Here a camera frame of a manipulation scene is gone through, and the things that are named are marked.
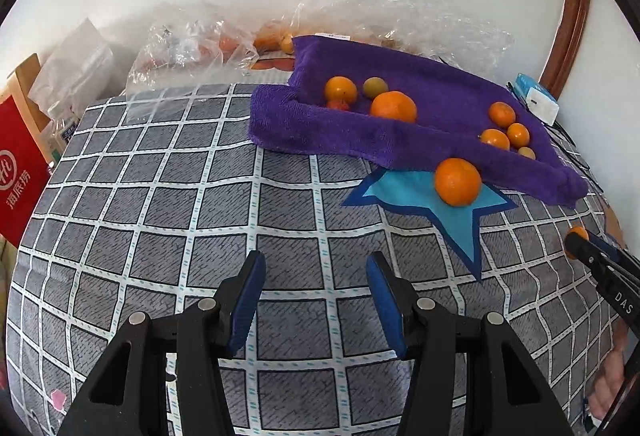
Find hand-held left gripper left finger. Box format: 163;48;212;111
59;250;267;436

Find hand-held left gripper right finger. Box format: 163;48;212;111
366;251;576;436

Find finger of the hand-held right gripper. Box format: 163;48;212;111
564;231;640;334

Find large orange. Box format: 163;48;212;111
370;91;418;124

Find person's right hand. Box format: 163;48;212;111
590;319;631;419

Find grey checkered bedsheet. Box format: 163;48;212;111
0;81;640;436

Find white blue tissue pack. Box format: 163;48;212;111
514;73;561;126

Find purple towel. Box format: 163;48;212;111
248;35;590;207

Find red paper bag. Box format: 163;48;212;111
0;96;53;249

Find crumpled clear plastic bag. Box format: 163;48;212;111
125;4;258;94

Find translucent white plastic bag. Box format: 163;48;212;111
27;18;116;117

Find large clear plastic bag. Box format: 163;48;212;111
292;0;516;77

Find brown cardboard box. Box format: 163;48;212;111
5;54;56;162

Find wooden door frame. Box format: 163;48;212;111
540;0;595;100

